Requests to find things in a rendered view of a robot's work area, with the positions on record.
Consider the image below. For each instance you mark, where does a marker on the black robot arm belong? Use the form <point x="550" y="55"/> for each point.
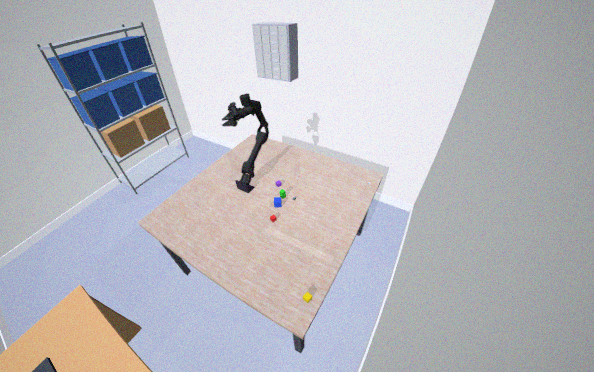
<point x="253" y="107"/>

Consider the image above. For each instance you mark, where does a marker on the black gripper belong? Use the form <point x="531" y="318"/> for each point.
<point x="234" y="116"/>

